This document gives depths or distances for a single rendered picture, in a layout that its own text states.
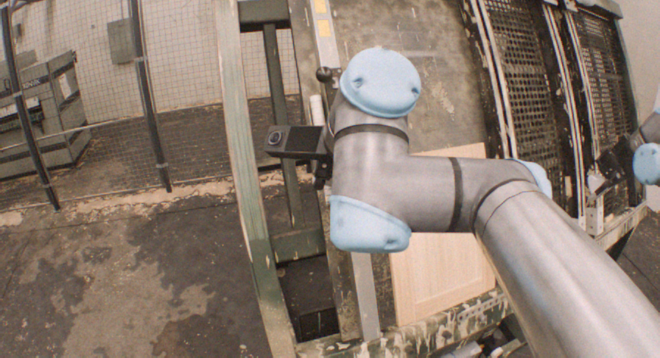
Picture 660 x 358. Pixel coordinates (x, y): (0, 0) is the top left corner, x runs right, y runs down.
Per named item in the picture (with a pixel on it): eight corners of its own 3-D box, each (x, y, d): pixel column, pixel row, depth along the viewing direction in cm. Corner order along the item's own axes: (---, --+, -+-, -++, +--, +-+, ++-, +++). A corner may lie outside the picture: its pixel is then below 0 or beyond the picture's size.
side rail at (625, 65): (629, 199, 144) (643, 199, 133) (601, 22, 140) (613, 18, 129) (633, 196, 146) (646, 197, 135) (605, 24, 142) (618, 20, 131)
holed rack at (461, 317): (457, 323, 91) (457, 323, 91) (456, 314, 91) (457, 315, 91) (646, 203, 135) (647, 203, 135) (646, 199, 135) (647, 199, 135)
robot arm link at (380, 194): (457, 247, 26) (451, 127, 30) (323, 244, 27) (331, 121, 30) (434, 255, 34) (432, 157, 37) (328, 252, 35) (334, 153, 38)
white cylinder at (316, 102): (308, 97, 84) (313, 128, 85) (311, 95, 82) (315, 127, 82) (319, 96, 85) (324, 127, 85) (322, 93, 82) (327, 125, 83)
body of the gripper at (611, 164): (605, 158, 67) (632, 132, 57) (619, 186, 63) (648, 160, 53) (592, 162, 65) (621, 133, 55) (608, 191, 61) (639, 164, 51)
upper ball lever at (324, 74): (329, 92, 83) (314, 83, 70) (327, 78, 83) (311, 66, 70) (344, 89, 82) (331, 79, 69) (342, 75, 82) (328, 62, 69)
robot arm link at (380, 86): (345, 108, 28) (348, 33, 31) (324, 154, 38) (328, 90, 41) (430, 122, 29) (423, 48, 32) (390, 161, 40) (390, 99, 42)
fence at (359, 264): (359, 337, 88) (364, 342, 84) (306, 1, 84) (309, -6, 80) (375, 331, 89) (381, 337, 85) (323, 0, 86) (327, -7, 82)
